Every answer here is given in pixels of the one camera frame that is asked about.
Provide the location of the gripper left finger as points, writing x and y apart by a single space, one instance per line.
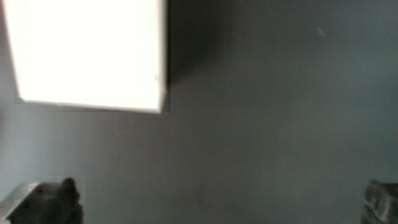
42 203

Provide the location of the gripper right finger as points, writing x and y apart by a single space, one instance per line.
380 203

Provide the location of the white flat tagged panel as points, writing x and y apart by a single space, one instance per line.
87 50

